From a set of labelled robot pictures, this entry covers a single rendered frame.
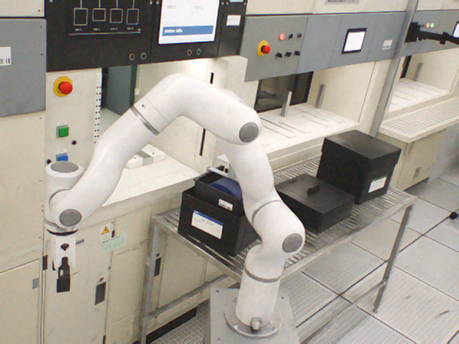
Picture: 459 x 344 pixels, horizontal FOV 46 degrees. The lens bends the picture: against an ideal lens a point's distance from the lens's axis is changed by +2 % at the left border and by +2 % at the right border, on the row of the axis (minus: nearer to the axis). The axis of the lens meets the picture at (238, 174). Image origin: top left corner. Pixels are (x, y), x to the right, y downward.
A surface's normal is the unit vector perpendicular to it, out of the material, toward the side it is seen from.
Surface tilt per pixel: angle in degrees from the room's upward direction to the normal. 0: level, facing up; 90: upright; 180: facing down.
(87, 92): 90
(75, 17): 90
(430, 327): 0
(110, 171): 58
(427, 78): 90
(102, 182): 63
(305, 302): 0
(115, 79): 90
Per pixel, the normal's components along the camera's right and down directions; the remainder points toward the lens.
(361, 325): 0.16, -0.89
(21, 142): 0.73, 0.40
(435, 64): -0.66, 0.22
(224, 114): -0.13, -0.04
